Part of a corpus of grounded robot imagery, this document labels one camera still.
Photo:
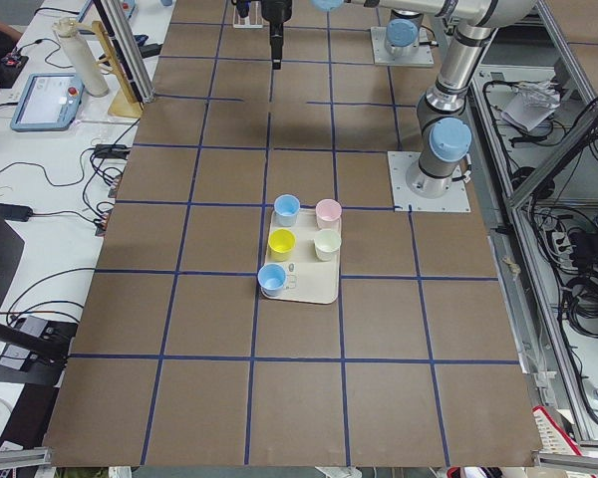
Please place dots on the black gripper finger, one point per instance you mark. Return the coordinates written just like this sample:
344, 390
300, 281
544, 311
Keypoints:
276, 40

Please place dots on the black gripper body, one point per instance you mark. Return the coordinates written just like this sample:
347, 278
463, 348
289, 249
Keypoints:
276, 11

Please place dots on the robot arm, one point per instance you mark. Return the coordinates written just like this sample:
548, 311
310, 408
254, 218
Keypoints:
446, 138
403, 32

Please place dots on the blue plastic cup middle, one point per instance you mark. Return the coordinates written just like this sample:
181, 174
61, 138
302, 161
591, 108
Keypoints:
286, 209

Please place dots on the pink plastic cup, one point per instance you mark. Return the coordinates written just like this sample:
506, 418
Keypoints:
328, 213

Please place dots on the yellow plastic cup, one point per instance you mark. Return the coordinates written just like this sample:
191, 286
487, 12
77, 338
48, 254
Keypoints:
281, 243

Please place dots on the pale green plastic cup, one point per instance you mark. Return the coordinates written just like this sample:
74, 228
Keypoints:
327, 243

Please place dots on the light blue cup far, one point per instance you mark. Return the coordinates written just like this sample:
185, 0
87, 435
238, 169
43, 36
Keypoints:
271, 279

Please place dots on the wooden stand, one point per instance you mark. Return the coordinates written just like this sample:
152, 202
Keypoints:
125, 103

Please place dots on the white paper roll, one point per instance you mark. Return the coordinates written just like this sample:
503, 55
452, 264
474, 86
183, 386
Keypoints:
81, 57

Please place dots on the blue teach pendant tablet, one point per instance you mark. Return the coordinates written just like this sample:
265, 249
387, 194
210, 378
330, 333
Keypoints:
50, 102

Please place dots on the cream plastic tray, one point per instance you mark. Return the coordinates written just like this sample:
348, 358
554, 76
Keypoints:
308, 279

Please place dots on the white wire cup rack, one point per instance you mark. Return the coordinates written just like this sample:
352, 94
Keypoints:
247, 14

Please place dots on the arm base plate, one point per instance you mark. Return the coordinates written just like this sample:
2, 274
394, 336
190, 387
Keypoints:
413, 191
416, 55

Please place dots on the aluminium frame post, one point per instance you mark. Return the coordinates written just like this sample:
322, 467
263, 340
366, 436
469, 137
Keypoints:
127, 51

